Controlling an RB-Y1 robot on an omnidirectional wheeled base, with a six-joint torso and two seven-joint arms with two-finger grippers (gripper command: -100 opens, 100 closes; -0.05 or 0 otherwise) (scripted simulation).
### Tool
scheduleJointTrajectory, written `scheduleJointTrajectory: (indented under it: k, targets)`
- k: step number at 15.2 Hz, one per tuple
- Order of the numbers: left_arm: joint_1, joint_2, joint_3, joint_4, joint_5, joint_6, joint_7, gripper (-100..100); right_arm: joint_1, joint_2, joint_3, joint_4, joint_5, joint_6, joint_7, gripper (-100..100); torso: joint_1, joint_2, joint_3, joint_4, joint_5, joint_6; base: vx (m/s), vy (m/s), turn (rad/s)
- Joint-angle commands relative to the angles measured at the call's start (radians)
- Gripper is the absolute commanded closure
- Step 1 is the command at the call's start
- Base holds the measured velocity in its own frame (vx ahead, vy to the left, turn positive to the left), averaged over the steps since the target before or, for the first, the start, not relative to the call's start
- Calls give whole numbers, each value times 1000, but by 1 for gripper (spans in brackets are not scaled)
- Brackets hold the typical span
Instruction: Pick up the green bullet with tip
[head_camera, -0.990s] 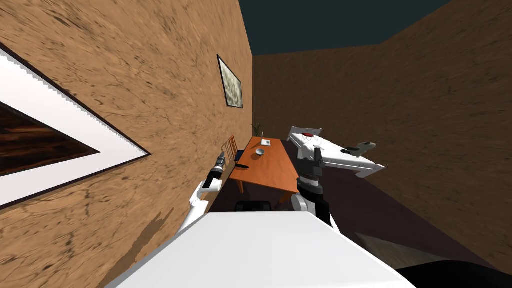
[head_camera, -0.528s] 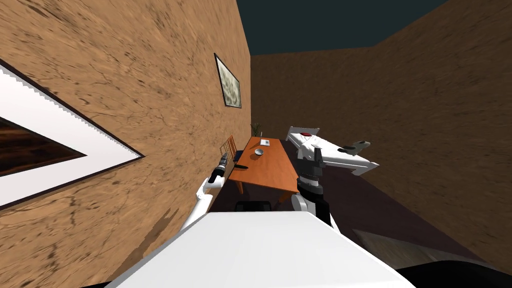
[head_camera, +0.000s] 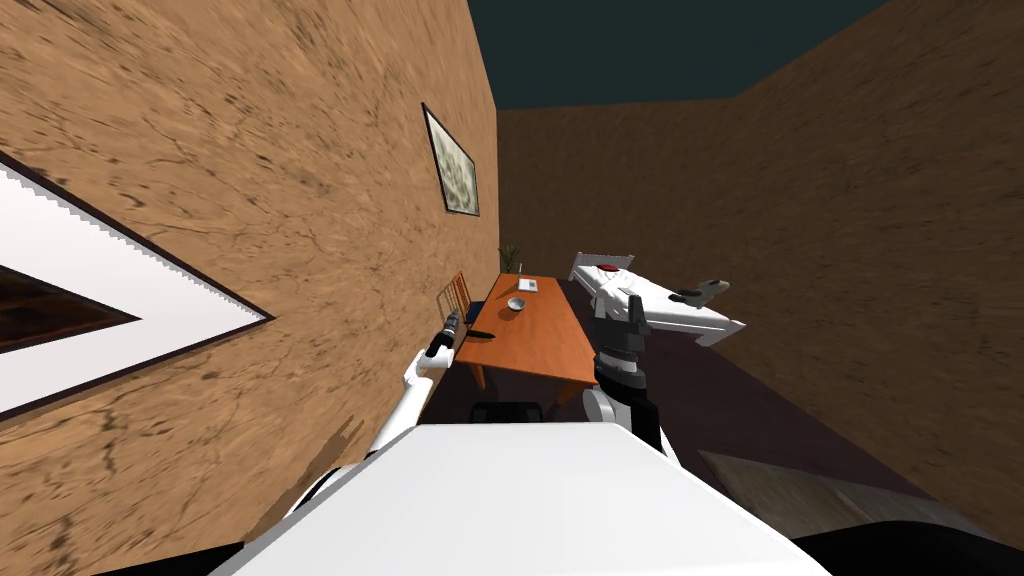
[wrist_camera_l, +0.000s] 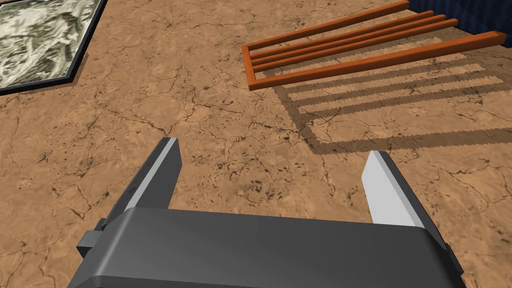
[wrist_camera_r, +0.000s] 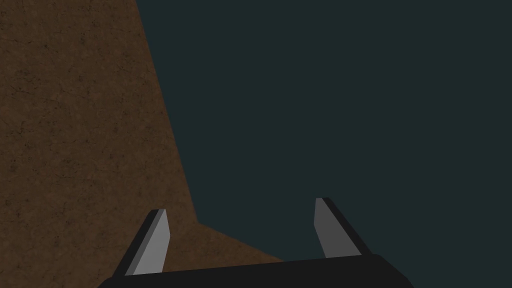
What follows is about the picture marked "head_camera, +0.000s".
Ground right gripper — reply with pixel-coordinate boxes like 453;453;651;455
592;294;652;353

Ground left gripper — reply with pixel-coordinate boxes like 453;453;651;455
425;310;463;359

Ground wooden slatted chair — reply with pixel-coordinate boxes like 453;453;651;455
436;271;485;328

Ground white bed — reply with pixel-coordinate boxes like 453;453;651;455
567;251;748;348

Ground orange wooden table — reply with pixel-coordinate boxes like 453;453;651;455
454;272;599;406

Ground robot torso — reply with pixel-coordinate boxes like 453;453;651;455
209;401;835;576

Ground large white-matted framed picture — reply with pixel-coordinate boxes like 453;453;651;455
0;150;277;424

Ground dark-framed wall picture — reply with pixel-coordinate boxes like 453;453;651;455
421;101;482;218

